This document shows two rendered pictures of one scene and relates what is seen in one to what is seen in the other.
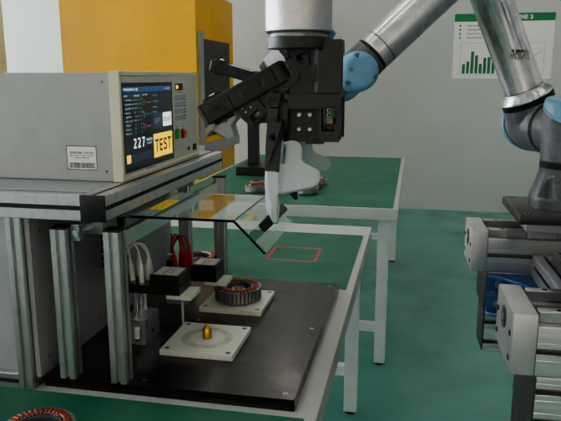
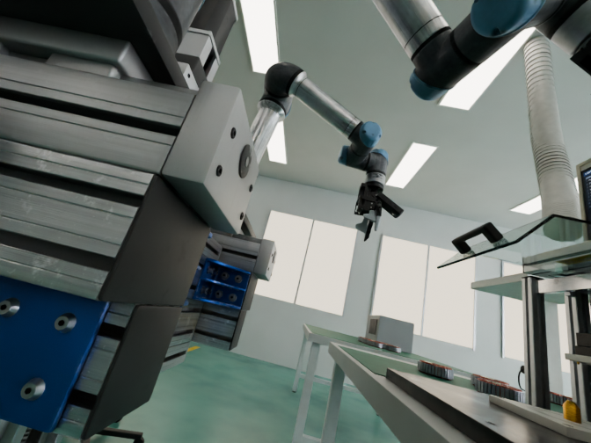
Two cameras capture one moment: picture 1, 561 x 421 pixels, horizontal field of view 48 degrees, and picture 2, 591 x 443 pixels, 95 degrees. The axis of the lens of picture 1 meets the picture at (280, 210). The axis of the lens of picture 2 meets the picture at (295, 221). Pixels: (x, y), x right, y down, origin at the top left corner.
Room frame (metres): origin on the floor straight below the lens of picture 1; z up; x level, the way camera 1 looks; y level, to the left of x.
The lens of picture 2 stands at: (1.63, -0.38, 0.83)
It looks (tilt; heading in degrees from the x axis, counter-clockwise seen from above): 18 degrees up; 173
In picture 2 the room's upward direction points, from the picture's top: 14 degrees clockwise
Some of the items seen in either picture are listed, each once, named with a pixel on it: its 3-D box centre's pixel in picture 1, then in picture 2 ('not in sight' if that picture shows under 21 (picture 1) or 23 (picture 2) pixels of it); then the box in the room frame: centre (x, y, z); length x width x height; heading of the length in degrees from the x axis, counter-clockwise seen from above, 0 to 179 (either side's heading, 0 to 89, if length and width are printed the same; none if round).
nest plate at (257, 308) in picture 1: (238, 301); not in sight; (1.47, 0.10, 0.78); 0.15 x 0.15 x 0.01; 78
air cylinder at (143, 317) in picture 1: (141, 325); not in sight; (1.26, 0.29, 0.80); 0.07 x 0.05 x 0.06; 168
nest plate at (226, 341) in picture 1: (207, 340); (572, 424); (1.23, 0.15, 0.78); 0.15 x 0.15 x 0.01; 78
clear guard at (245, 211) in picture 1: (198, 219); (557, 263); (1.22, 0.16, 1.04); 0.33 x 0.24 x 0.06; 78
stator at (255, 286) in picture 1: (238, 291); not in sight; (1.47, 0.10, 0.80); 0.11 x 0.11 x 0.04
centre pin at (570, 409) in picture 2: (207, 331); (572, 410); (1.23, 0.15, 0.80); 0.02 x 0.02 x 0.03
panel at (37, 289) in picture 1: (115, 251); not in sight; (1.40, 0.38, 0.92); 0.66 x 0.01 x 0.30; 168
